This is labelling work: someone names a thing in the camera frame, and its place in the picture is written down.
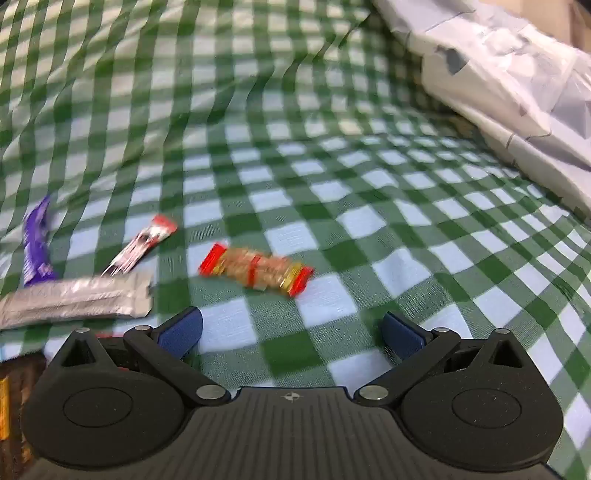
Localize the dark brown snack bar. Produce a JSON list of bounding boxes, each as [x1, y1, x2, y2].
[[0, 354, 47, 480]]

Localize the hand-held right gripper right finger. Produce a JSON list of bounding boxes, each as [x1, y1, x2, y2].
[[353, 311, 546, 409]]

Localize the purple snack bar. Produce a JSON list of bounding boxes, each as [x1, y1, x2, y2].
[[22, 196, 58, 287]]

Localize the green checked blanket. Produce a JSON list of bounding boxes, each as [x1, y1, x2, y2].
[[0, 0, 591, 480]]

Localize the silver snack packet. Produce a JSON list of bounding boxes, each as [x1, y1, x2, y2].
[[0, 270, 155, 330]]

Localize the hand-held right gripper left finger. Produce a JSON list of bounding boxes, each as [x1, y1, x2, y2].
[[46, 306, 232, 409]]

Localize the red and white snack stick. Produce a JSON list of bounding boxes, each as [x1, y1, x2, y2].
[[100, 215, 178, 278]]

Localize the clear cracker packet red ends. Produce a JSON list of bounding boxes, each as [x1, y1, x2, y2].
[[198, 242, 315, 298]]

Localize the white printed cloth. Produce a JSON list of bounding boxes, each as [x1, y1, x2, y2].
[[372, 0, 591, 217]]

